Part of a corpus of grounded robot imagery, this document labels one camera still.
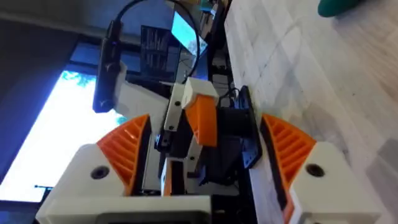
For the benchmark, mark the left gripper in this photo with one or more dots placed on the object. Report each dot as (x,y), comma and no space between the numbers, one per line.
(140,99)

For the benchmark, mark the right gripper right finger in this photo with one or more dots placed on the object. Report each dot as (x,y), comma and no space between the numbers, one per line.
(323,186)

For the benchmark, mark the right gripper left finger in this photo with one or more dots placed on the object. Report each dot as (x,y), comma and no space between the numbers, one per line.
(105,161)

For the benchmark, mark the green toy vegetable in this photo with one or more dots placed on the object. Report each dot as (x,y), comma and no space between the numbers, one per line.
(334,7)

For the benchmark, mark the lit computer monitor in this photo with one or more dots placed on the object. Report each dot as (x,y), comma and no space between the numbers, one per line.
(56,140)
(186,34)

